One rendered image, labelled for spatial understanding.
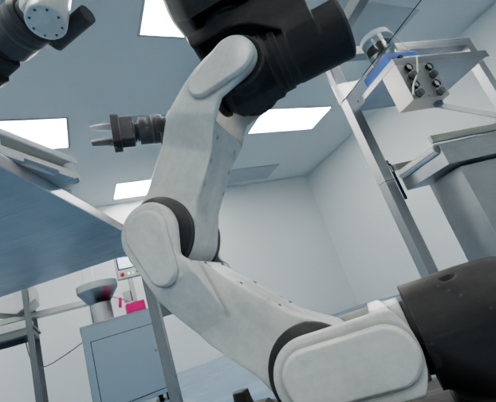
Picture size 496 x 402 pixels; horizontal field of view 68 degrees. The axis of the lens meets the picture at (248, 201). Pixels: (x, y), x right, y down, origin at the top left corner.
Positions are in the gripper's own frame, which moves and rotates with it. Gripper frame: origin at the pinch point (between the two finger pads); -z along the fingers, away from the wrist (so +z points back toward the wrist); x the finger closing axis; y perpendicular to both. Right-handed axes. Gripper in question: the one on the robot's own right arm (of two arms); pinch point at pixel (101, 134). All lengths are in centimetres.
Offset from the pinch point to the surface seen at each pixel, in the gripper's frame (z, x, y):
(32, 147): -14.4, 12.5, -16.3
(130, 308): -14, 19, 244
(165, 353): 8, 64, 63
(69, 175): -8.3, 16.4, -7.9
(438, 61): 158, -34, 18
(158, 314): 8, 49, 62
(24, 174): -15.9, 20.0, -17.8
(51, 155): -11.4, 12.2, -11.6
